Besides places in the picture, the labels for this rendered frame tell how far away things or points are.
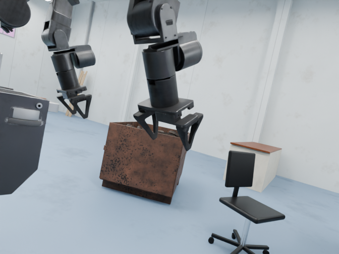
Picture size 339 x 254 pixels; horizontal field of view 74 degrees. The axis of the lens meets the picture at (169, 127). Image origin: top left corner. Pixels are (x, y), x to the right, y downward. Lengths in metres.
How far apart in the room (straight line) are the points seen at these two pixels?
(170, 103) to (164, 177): 2.20
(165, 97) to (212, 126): 6.79
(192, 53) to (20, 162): 0.36
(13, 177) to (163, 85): 0.29
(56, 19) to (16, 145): 0.45
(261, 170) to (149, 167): 2.38
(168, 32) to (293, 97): 6.50
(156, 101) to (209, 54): 7.32
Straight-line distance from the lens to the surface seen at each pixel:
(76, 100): 0.74
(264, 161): 4.37
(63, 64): 0.78
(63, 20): 0.78
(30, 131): 0.43
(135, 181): 2.70
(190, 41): 0.48
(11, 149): 0.43
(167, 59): 0.41
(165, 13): 0.40
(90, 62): 0.81
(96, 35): 11.47
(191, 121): 0.42
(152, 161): 2.59
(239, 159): 2.10
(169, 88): 0.42
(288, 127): 6.75
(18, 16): 0.73
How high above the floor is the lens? 1.07
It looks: 4 degrees down
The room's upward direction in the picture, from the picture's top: 12 degrees clockwise
